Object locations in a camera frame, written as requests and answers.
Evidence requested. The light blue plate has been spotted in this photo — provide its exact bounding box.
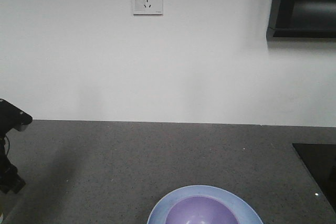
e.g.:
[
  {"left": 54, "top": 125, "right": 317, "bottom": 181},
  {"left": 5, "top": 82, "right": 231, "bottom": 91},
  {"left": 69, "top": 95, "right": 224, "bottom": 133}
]
[{"left": 147, "top": 185, "right": 263, "bottom": 223}]

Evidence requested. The black range hood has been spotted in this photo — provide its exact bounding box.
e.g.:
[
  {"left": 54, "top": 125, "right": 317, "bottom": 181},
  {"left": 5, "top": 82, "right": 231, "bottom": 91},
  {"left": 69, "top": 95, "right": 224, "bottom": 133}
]
[{"left": 266, "top": 0, "right": 335, "bottom": 40}]

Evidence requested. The purple plastic bowl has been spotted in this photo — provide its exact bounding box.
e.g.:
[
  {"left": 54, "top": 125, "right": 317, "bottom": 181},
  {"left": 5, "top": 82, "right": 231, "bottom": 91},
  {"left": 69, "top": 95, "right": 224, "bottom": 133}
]
[{"left": 165, "top": 196, "right": 239, "bottom": 224}]

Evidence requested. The black induction cooktop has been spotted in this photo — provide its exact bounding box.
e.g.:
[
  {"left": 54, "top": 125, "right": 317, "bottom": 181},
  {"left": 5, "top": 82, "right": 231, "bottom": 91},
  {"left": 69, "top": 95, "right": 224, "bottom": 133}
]
[{"left": 292, "top": 143, "right": 335, "bottom": 211}]

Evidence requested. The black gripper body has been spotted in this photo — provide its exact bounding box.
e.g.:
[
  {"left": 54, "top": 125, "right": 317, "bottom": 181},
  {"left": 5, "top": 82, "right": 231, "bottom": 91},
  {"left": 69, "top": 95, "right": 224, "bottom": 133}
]
[{"left": 1, "top": 98, "right": 33, "bottom": 194}]

